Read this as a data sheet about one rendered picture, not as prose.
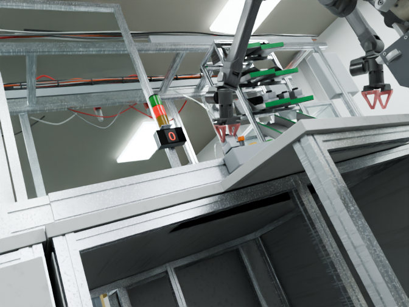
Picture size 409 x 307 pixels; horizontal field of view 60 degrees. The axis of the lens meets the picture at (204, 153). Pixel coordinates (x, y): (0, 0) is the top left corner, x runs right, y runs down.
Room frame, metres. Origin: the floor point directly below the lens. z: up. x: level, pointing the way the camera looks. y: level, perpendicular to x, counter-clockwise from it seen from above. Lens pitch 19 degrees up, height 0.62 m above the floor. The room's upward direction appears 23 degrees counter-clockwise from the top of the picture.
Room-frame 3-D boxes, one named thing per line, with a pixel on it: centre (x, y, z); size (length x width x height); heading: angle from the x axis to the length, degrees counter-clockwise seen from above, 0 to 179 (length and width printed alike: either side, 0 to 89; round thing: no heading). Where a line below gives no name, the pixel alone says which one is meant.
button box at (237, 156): (1.12, -0.16, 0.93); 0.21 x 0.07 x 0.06; 122
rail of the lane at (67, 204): (1.07, 0.04, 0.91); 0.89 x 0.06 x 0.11; 122
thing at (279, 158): (1.29, -0.34, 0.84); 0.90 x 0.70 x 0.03; 131
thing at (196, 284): (2.87, -0.05, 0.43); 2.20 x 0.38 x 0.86; 122
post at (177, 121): (2.50, 0.10, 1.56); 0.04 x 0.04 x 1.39; 32
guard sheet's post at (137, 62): (1.37, 0.13, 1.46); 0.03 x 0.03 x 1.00; 32
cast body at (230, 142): (1.36, -0.10, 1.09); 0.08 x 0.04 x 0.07; 32
